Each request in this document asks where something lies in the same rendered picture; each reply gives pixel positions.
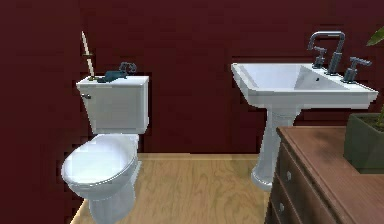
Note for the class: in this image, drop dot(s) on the white toilet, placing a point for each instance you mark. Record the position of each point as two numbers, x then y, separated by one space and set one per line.
115 110

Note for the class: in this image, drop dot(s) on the grey sink faucet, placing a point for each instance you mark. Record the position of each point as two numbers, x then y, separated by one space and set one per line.
335 56

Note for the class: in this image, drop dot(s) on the green potted house plant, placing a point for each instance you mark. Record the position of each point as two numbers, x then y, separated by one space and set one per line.
365 140

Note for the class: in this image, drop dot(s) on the brown wooden chest of drawers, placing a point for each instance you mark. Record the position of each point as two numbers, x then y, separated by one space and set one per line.
320 180

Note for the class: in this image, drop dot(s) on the white pedestal sink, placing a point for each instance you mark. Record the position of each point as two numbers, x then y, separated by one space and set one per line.
276 85

